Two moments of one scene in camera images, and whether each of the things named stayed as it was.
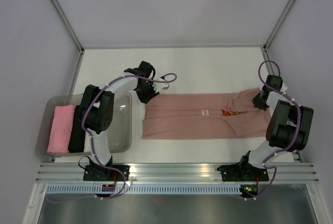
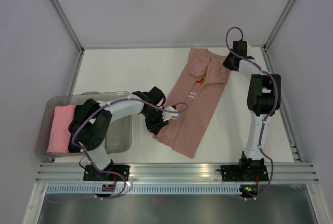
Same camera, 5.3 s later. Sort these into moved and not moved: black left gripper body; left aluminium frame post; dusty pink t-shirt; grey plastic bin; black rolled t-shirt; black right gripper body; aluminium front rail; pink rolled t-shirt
Moved: dusty pink t-shirt; black left gripper body; black right gripper body
Not moved: grey plastic bin; left aluminium frame post; aluminium front rail; black rolled t-shirt; pink rolled t-shirt
